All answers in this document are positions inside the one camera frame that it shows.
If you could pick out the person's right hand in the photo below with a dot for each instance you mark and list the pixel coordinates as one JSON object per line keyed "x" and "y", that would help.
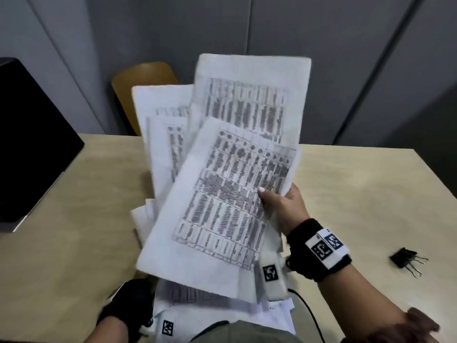
{"x": 285, "y": 210}

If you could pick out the printed paper sheet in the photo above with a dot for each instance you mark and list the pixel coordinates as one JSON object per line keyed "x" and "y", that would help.
{"x": 214, "y": 196}

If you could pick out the black binder clip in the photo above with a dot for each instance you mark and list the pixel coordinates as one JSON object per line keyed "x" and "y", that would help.
{"x": 401, "y": 257}

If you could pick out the pile of printed papers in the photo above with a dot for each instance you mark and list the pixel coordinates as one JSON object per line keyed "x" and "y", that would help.
{"x": 250, "y": 89}

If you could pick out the person's right forearm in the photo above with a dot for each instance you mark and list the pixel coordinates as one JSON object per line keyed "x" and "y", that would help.
{"x": 357, "y": 303}

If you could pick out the olive green shirt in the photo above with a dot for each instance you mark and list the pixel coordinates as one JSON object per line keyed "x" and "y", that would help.
{"x": 250, "y": 333}

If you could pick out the yellow chair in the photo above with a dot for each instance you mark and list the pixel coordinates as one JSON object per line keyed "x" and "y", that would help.
{"x": 143, "y": 74}

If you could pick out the black monitor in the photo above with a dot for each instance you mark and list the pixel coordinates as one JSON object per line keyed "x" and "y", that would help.
{"x": 32, "y": 146}

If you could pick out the white wrist camera with marker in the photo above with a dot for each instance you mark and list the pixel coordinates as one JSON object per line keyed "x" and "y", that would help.
{"x": 166, "y": 326}
{"x": 275, "y": 287}

